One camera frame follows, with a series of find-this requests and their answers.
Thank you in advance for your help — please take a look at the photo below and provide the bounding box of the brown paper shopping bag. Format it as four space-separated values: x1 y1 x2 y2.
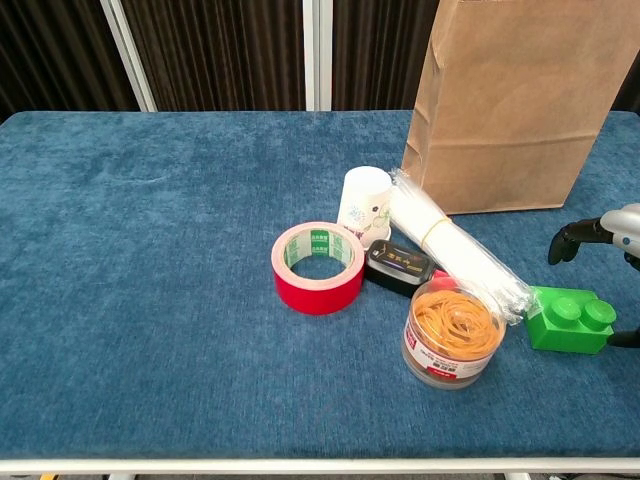
401 0 640 216

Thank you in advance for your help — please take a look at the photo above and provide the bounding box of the small red object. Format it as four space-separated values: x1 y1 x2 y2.
429 269 459 294

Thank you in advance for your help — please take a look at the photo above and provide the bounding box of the black rectangular tin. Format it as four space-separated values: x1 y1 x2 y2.
363 238 439 300

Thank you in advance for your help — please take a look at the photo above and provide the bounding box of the blue velvet tablecloth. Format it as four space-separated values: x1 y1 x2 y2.
0 109 640 461

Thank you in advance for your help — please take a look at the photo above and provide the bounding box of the white printed paper cup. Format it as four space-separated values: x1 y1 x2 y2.
336 165 394 245

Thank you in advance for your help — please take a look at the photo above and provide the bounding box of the clear tub of rubber bands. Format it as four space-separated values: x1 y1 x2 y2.
401 282 507 391

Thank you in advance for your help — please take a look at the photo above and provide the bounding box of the black pleated curtain panel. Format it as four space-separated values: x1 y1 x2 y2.
331 0 441 112
612 54 640 114
0 0 141 124
121 0 307 112

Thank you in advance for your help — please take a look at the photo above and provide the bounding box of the white cable tie bundle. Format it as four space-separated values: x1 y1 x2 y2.
389 167 534 324

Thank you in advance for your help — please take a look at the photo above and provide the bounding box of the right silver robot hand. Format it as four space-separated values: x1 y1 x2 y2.
547 202 640 349

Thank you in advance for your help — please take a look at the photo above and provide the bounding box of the white table frame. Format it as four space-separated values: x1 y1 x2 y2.
0 455 640 480

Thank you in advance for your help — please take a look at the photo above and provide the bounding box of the green toy brick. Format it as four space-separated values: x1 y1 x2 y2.
524 285 617 355

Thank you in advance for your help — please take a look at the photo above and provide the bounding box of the white frame post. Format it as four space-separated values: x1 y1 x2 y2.
98 0 159 113
301 0 335 112

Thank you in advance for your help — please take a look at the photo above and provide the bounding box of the red tape roll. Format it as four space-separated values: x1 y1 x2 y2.
270 221 366 317

